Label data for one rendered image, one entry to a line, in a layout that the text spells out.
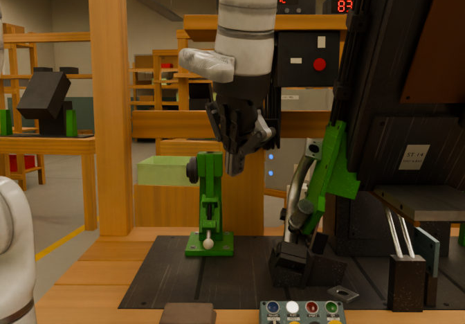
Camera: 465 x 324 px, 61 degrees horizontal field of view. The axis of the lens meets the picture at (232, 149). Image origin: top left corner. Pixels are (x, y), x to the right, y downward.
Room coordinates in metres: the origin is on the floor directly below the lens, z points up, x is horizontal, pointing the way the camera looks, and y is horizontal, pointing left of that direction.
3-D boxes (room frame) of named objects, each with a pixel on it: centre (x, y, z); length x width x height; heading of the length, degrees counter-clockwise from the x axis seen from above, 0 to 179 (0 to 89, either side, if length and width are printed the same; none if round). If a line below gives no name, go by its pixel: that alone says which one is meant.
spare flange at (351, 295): (0.80, -0.24, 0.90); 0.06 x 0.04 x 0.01; 35
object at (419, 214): (0.86, -0.40, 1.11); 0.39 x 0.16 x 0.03; 0
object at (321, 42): (1.17, -0.21, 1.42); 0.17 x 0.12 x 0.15; 90
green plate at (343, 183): (0.90, -0.24, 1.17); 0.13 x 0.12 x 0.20; 90
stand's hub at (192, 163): (1.09, 0.11, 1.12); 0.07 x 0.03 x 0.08; 0
